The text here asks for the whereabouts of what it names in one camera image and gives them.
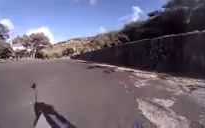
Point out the bushy hillside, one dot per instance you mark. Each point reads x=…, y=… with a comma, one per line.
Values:
x=86, y=45

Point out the grey asphalt road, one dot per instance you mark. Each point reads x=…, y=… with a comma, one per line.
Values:
x=73, y=90

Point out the dark trees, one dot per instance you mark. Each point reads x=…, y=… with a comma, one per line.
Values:
x=176, y=16

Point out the group of trees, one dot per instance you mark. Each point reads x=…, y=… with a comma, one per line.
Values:
x=0, y=43

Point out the long dark stone wall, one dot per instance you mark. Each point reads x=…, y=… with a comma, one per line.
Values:
x=163, y=53

